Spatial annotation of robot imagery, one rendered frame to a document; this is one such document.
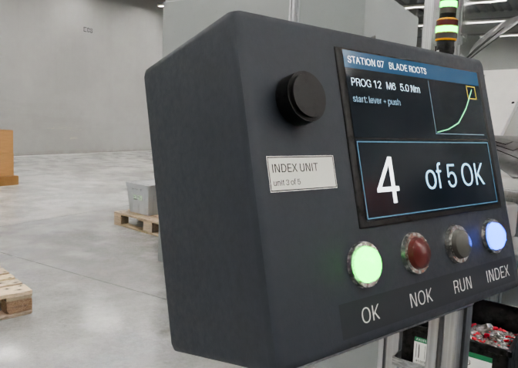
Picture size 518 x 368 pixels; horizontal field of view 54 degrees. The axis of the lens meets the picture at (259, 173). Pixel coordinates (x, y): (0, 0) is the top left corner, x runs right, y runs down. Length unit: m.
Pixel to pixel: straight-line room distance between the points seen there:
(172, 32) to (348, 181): 3.75
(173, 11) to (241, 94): 3.78
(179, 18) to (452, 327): 3.62
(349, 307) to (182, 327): 0.11
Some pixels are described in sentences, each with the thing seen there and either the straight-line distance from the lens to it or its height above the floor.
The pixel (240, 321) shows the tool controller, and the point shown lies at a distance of 0.28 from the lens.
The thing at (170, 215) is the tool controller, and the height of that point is 1.13.
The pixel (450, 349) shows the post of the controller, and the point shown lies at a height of 0.99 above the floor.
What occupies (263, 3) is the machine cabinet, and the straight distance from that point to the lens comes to 3.59.
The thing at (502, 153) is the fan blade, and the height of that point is 1.16.
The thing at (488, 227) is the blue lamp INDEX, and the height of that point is 1.12.
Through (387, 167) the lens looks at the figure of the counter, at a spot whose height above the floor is 1.17.
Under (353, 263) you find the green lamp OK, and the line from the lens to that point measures 0.30.
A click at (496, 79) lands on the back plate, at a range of 1.57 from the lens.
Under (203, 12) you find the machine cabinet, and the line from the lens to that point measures 3.86.
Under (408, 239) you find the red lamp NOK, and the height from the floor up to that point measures 1.13.
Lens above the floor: 1.20
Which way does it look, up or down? 6 degrees down
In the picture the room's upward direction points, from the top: 2 degrees clockwise
